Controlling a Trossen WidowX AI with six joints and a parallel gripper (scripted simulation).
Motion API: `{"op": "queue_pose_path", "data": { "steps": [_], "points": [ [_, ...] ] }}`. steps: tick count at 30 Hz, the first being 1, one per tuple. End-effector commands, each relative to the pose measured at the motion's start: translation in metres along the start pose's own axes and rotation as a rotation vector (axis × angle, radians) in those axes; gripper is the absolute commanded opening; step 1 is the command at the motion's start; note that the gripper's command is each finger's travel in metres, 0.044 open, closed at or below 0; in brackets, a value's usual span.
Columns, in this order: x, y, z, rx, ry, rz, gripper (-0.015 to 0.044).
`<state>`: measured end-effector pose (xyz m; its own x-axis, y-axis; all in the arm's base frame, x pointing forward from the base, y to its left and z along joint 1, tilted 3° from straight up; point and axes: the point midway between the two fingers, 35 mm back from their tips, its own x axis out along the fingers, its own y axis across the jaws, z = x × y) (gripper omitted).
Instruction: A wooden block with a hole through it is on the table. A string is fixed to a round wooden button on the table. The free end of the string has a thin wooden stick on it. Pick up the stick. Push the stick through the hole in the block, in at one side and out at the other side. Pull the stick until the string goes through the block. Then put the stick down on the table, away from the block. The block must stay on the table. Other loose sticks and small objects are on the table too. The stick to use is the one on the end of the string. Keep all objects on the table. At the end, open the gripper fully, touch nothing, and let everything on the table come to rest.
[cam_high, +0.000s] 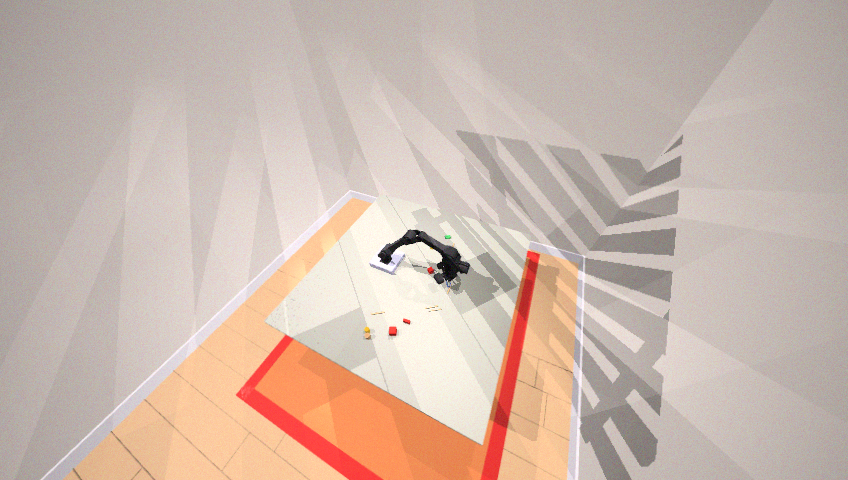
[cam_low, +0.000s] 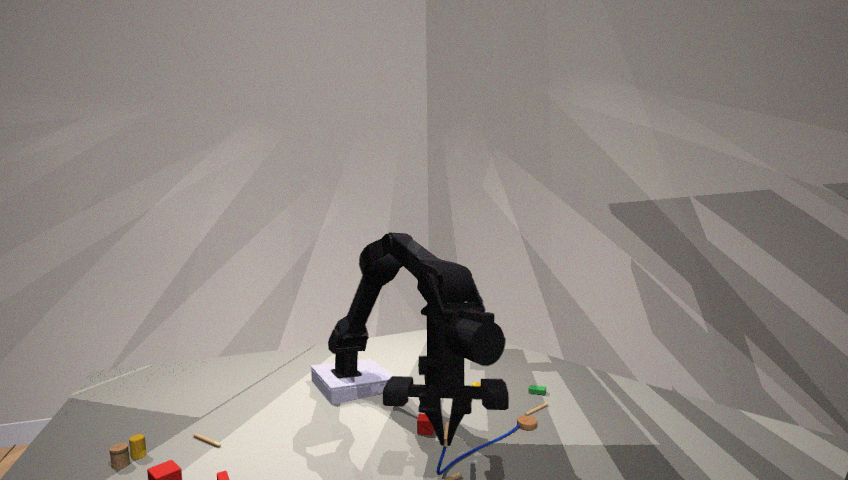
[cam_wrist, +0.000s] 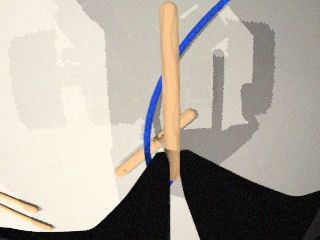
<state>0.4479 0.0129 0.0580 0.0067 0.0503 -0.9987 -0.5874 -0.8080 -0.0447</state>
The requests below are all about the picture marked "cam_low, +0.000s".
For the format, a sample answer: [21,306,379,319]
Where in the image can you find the blue cord with wooden stick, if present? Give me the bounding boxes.
[436,422,520,475]

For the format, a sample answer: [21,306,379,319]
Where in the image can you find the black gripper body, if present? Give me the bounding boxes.
[383,349,509,410]

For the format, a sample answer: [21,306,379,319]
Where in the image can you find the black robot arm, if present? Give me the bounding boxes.
[328,233,506,378]

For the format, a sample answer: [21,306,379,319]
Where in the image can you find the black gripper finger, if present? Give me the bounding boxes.
[447,399,472,446]
[418,398,444,445]

